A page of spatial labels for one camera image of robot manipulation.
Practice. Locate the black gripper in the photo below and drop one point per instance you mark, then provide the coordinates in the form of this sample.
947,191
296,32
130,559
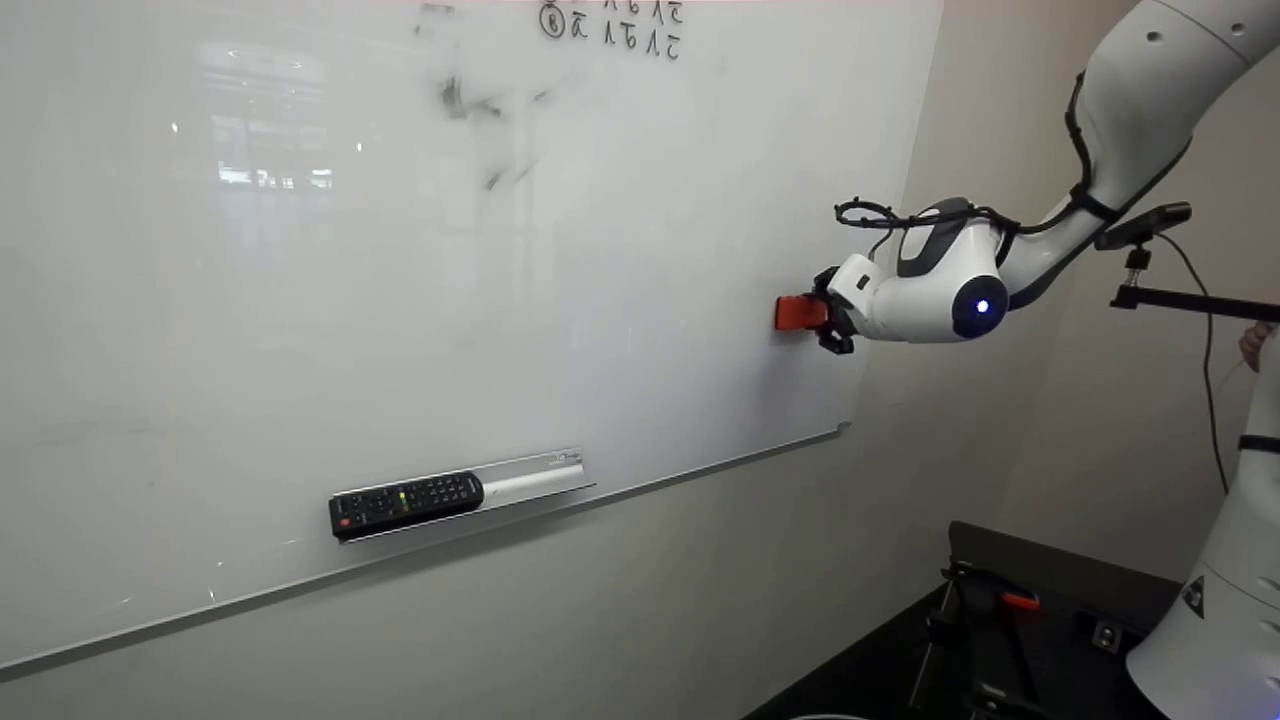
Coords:
838,312

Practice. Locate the orange felt eraser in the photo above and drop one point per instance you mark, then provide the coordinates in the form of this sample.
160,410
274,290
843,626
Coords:
800,312

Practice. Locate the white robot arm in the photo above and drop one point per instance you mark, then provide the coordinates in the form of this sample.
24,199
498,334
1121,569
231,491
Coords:
905,295

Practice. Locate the large white glass whiteboard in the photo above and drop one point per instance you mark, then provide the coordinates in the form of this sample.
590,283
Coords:
403,264

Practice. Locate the person's hand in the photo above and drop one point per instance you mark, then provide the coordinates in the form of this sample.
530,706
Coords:
1260,347

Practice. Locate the small black box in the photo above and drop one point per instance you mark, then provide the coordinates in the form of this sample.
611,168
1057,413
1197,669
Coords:
1104,633

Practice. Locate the black remote control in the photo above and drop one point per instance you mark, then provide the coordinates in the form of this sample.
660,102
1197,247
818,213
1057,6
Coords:
405,506

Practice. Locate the black exterior camera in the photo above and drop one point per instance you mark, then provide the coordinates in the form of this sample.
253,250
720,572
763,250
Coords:
1146,225

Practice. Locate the black camera stand bar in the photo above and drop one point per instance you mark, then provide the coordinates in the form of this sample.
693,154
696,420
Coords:
1203,303

